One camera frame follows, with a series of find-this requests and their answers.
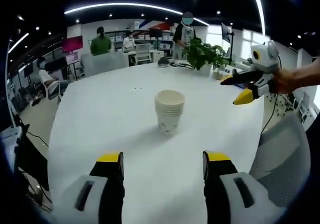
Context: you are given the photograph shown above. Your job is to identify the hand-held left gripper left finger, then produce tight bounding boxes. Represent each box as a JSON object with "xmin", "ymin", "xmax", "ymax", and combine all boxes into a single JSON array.
[{"xmin": 51, "ymin": 151, "xmax": 125, "ymax": 224}]

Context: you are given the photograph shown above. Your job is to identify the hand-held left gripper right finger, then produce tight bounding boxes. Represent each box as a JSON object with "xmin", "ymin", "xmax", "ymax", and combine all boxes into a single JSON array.
[{"xmin": 202, "ymin": 150, "xmax": 288, "ymax": 224}]

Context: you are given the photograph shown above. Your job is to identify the stack of paper cups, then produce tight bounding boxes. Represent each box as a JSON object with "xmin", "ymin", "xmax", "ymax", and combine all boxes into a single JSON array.
[{"xmin": 154, "ymin": 90, "xmax": 186, "ymax": 136}]

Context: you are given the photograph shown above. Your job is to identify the person's right hand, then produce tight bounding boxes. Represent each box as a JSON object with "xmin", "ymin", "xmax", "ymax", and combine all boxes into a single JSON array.
[{"xmin": 271, "ymin": 67, "xmax": 303, "ymax": 94}]

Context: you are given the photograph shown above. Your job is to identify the small clear jar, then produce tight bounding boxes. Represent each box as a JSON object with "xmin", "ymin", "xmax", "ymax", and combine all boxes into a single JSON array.
[{"xmin": 212, "ymin": 67, "xmax": 223, "ymax": 81}]

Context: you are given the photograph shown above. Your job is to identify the row of white office chairs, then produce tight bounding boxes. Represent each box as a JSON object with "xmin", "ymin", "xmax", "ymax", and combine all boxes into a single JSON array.
[{"xmin": 287, "ymin": 91, "xmax": 313, "ymax": 122}]

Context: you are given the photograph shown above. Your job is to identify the black monitor on stand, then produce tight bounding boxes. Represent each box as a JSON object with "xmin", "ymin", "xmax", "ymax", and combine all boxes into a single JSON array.
[{"xmin": 221, "ymin": 22, "xmax": 237, "ymax": 62}]

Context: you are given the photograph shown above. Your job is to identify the potted green plant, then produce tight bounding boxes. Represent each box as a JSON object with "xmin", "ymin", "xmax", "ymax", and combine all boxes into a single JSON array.
[{"xmin": 181, "ymin": 38, "xmax": 232, "ymax": 76}]

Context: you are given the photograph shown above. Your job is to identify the long curved ceiling light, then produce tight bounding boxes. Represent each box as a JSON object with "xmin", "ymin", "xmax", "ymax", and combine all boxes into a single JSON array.
[
  {"xmin": 64, "ymin": 3, "xmax": 210, "ymax": 26},
  {"xmin": 249, "ymin": 0, "xmax": 266, "ymax": 32},
  {"xmin": 7, "ymin": 33, "xmax": 30, "ymax": 54}
]

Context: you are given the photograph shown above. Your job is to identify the grey mesh office chair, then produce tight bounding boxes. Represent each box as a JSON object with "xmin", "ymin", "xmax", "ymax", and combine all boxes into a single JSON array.
[{"xmin": 248, "ymin": 112, "xmax": 312, "ymax": 208}]

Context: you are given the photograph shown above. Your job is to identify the black stand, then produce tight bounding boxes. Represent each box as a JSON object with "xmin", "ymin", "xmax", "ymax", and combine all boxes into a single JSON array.
[{"xmin": 14, "ymin": 113, "xmax": 50, "ymax": 192}]

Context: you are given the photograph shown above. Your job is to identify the white table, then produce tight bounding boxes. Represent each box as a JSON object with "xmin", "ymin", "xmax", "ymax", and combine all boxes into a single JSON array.
[{"xmin": 47, "ymin": 63, "xmax": 266, "ymax": 224}]

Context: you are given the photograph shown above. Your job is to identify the white storage shelves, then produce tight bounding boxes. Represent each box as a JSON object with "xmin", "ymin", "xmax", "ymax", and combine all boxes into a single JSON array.
[{"xmin": 109, "ymin": 26, "xmax": 176, "ymax": 57}]

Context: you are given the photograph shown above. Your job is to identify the white flat device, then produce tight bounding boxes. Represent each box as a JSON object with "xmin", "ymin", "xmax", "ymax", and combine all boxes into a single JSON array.
[{"xmin": 0, "ymin": 126, "xmax": 23, "ymax": 147}]

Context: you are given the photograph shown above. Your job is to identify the white slatted chair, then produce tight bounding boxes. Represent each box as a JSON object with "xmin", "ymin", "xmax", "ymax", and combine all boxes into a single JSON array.
[{"xmin": 134, "ymin": 43, "xmax": 152, "ymax": 65}]

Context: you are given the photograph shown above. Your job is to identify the pale grey chair backrest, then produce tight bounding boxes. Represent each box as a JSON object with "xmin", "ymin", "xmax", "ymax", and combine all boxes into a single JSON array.
[{"xmin": 81, "ymin": 52, "xmax": 129, "ymax": 78}]

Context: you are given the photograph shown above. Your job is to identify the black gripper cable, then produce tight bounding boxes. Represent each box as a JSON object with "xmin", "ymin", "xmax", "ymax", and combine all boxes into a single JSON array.
[{"xmin": 259, "ymin": 55, "xmax": 283, "ymax": 136}]

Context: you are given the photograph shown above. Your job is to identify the tangle of black cables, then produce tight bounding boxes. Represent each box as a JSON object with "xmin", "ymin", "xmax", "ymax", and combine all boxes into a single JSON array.
[{"xmin": 22, "ymin": 131, "xmax": 53, "ymax": 209}]

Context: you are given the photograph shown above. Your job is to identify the pink wall screen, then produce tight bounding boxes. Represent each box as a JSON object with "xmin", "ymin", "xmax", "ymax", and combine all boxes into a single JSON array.
[{"xmin": 61, "ymin": 35, "xmax": 83, "ymax": 53}]

